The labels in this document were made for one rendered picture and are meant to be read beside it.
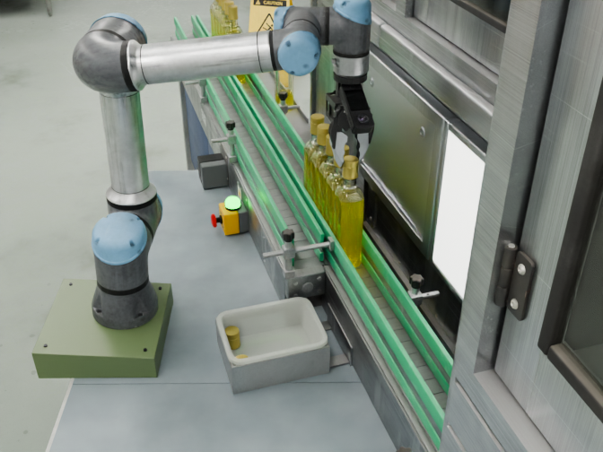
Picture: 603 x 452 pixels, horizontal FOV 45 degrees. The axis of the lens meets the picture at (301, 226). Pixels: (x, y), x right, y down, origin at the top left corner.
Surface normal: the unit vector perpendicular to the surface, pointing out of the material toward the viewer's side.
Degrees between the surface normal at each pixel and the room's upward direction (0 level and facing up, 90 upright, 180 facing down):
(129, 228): 9
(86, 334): 4
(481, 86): 90
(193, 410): 0
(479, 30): 90
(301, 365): 90
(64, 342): 4
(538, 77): 90
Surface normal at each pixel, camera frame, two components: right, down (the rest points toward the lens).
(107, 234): 0.07, -0.75
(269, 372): 0.29, 0.53
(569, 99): -0.96, 0.16
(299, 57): -0.03, 0.55
